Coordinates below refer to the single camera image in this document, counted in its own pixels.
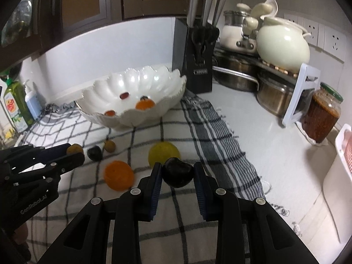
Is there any black knife block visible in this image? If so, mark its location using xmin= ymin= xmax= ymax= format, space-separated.
xmin=172 ymin=18 xmax=220 ymax=93

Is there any pink colander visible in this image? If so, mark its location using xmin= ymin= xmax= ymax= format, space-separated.
xmin=342 ymin=132 xmax=352 ymax=171

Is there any wooden trivet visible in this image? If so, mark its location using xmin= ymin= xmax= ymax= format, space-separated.
xmin=261 ymin=59 xmax=299 ymax=77

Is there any dark plum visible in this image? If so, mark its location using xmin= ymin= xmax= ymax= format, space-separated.
xmin=162 ymin=157 xmax=193 ymax=189
xmin=87 ymin=145 xmax=103 ymax=161

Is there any brown open window sash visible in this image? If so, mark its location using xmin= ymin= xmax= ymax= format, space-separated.
xmin=0 ymin=0 xmax=53 ymax=69

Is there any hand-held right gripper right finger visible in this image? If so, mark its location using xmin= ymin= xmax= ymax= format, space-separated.
xmin=193 ymin=162 xmax=321 ymax=264

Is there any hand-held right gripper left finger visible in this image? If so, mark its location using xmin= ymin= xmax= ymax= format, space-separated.
xmin=36 ymin=162 xmax=163 ymax=264

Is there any green apple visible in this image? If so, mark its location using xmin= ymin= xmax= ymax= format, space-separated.
xmin=148 ymin=141 xmax=181 ymax=168

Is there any cream ceramic pot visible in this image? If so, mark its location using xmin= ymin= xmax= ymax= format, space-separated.
xmin=242 ymin=2 xmax=311 ymax=73

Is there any black white checkered cloth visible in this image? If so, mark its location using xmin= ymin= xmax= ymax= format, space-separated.
xmin=12 ymin=88 xmax=303 ymax=264

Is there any white lidded pot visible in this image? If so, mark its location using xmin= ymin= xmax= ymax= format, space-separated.
xmin=220 ymin=3 xmax=264 ymax=54

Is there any glass jar of red sauce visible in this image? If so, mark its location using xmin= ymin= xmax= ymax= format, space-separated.
xmin=301 ymin=82 xmax=344 ymax=143

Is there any white plastic stand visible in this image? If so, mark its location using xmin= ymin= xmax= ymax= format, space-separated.
xmin=281 ymin=63 xmax=322 ymax=128

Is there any blue pump soap bottle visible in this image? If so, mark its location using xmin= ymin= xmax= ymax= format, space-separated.
xmin=23 ymin=80 xmax=42 ymax=120

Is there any steel handled knife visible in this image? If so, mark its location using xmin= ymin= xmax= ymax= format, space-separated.
xmin=211 ymin=0 xmax=228 ymax=26
xmin=201 ymin=0 xmax=215 ymax=27
xmin=186 ymin=0 xmax=202 ymax=28

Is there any brown window frame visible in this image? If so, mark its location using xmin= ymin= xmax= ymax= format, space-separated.
xmin=52 ymin=0 xmax=190 ymax=33

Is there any white scalloped bowl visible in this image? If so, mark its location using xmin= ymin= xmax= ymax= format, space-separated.
xmin=75 ymin=64 xmax=187 ymax=130

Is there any white wall socket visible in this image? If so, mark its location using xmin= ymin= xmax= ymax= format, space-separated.
xmin=302 ymin=19 xmax=325 ymax=46
xmin=323 ymin=25 xmax=347 ymax=59
xmin=283 ymin=12 xmax=304 ymax=26

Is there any green dish soap bottle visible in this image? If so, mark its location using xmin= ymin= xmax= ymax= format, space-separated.
xmin=1 ymin=74 xmax=36 ymax=134

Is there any person's left hand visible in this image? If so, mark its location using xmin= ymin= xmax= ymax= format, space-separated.
xmin=12 ymin=221 xmax=29 ymax=244

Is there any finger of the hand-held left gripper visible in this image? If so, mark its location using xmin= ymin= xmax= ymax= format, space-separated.
xmin=0 ymin=143 xmax=72 ymax=165
xmin=11 ymin=152 xmax=86 ymax=175

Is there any orange tangerine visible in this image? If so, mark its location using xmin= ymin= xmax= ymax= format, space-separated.
xmin=136 ymin=99 xmax=156 ymax=110
xmin=104 ymin=161 xmax=135 ymax=191

